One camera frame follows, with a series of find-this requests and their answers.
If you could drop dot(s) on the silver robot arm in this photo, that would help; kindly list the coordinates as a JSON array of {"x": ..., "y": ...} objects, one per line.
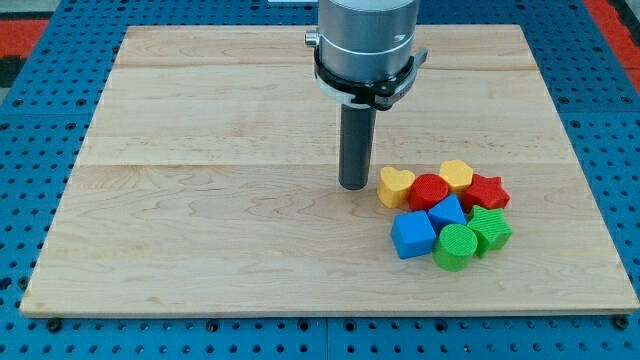
[{"x": 363, "y": 51}]

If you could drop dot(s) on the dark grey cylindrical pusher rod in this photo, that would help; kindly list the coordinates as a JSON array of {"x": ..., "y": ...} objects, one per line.
[{"x": 356, "y": 139}]

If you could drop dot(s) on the yellow heart block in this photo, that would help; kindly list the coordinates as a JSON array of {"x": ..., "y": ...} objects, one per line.
[{"x": 394, "y": 186}]

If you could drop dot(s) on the blue cube block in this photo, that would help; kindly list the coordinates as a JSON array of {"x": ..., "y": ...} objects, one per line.
[{"x": 412, "y": 234}]

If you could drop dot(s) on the red cylinder block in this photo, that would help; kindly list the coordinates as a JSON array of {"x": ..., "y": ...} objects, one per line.
[{"x": 427, "y": 191}]

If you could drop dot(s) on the light wooden board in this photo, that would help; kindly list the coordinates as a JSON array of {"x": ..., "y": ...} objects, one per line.
[{"x": 206, "y": 187}]

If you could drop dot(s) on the blue triangular block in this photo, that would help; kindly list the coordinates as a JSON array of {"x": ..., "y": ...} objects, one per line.
[{"x": 447, "y": 211}]

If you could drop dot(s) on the yellow hexagon block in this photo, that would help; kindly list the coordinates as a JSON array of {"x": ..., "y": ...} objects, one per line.
[{"x": 457, "y": 174}]

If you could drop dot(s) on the green cylinder block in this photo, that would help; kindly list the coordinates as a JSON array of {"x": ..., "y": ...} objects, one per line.
[{"x": 454, "y": 248}]

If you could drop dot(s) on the red star block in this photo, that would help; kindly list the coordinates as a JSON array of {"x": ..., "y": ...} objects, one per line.
[{"x": 486, "y": 192}]

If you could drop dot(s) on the green star block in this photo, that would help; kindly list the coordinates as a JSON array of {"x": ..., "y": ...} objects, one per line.
[{"x": 491, "y": 229}]

